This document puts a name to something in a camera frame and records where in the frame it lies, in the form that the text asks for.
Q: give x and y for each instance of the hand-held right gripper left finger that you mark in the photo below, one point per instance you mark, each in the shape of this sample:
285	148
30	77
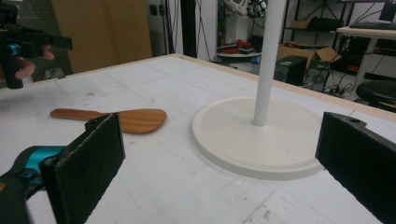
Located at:
84	168

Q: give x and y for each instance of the brown cardboard panel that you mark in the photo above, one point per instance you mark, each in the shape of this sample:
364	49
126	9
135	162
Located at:
102	31

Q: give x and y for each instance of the white round-base pole stand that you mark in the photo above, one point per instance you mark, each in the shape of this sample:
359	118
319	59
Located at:
249	140

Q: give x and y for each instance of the red tool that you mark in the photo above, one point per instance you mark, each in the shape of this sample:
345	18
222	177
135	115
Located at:
243	43

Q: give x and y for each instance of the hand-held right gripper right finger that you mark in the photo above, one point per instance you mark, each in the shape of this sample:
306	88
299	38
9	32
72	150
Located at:
358	161

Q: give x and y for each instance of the black round stool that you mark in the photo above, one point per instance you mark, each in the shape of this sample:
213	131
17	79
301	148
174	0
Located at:
378	91

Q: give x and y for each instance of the black computer tower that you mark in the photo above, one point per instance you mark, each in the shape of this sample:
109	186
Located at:
291	70

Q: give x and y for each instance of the black pillar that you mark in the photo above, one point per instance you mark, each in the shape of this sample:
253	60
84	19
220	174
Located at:
188	28

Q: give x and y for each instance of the white desk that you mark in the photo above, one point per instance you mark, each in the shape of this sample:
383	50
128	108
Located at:
367	34

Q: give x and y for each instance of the black keyboard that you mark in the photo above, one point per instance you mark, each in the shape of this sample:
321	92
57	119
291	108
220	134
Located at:
373	25

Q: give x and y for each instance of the blue roll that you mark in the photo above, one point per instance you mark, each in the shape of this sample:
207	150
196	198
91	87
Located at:
255	60

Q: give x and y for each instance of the wooden spatula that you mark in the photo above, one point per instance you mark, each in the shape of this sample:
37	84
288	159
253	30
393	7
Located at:
140	119

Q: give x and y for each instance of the open cardboard box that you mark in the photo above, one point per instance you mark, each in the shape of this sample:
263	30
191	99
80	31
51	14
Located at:
299	51

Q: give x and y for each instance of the black metal shelf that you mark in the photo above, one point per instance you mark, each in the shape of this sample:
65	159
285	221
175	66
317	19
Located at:
323	23

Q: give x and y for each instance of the round white low table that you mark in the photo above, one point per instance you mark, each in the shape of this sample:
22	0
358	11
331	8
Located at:
238	54

